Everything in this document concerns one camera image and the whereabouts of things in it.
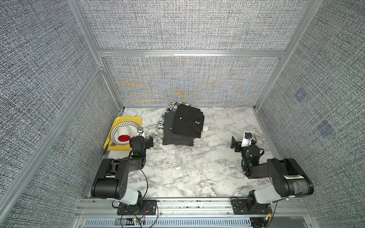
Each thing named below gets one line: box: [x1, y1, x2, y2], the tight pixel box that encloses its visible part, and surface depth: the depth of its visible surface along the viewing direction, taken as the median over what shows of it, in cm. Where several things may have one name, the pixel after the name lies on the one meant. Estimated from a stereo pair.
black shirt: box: [171, 104, 205, 139], surface depth 108 cm
